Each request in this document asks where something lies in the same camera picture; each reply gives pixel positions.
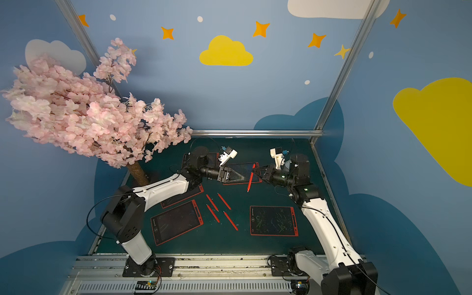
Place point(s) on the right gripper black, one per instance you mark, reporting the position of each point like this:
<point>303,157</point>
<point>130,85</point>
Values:
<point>271,176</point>

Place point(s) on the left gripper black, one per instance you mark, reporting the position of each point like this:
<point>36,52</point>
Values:
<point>224,174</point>

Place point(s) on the red stylus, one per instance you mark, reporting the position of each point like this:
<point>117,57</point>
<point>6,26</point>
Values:
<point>213,214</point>
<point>224,201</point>
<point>251,178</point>
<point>231,222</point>
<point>212,202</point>

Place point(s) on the red tablet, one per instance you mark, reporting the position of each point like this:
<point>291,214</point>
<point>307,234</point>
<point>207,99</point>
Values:
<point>273,221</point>
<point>212,156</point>
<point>176,222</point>
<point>246,167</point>
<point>182,197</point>

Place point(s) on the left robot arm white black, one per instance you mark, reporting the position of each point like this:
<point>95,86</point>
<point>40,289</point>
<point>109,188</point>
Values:
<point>124,215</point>

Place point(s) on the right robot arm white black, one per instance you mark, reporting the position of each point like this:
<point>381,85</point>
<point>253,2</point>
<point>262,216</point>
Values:
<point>343,271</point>

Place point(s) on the right circuit board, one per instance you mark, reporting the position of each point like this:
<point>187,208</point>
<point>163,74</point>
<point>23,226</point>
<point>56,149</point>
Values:
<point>299,287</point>

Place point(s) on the circuit board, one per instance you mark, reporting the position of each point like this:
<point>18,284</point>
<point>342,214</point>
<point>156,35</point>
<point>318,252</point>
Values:
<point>299,287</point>
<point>148,287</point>

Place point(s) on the left circuit board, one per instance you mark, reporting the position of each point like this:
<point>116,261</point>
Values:
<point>148,287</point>

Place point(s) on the pink cherry blossom tree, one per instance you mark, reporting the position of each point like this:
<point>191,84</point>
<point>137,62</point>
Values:
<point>84,115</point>

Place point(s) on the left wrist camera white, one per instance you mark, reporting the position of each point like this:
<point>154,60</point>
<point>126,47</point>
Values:
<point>227,154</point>

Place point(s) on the aluminium back rail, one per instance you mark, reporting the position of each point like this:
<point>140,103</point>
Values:
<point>258,133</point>

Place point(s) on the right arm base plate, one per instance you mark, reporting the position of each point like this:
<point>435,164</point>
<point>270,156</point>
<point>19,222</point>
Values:
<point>280,267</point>

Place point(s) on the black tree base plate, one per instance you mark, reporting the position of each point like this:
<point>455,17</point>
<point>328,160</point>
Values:
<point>151,177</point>

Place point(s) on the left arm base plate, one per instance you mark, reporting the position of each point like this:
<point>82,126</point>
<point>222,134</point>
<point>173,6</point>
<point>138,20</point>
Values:
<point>166,266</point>

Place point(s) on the aluminium rail frame front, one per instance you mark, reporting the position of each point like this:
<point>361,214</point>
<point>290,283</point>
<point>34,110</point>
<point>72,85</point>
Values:
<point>193,274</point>

